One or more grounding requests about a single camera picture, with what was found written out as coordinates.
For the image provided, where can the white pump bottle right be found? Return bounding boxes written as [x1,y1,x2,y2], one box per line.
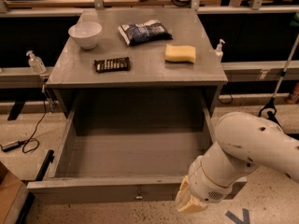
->
[215,39,225,61]

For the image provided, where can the cardboard box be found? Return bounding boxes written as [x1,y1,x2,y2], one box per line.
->
[0,162,28,224]

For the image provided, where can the grabber stick tool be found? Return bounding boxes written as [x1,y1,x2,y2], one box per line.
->
[258,34,299,124]

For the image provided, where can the grey top drawer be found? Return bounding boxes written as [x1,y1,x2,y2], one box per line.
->
[26,91,248,205]

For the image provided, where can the orange spray can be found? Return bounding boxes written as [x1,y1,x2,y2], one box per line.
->
[286,82,299,105]

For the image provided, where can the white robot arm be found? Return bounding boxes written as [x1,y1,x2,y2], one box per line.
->
[176,112,299,214]

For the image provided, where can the blue floor tape marker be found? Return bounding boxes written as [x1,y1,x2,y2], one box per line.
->
[224,207,251,224]

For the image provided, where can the blue white snack bag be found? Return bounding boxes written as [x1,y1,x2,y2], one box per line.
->
[118,20,172,46]

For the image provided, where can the black chocolate bar wrapper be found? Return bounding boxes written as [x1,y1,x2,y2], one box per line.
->
[94,57,130,73]

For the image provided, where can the grey drawer cabinet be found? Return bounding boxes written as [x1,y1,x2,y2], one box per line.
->
[47,8,227,114]

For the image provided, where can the yellow sponge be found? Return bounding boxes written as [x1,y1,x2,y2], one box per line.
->
[164,44,196,63]

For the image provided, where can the black power adapter cable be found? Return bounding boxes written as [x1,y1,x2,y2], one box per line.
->
[0,91,49,155]

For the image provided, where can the black floor bar left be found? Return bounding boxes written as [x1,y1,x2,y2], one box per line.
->
[15,149,55,224]

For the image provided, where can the white ceramic bowl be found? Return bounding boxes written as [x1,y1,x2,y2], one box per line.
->
[68,21,102,49]

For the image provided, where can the clear sanitizer bottle left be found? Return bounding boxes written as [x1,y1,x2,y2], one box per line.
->
[26,50,47,74]

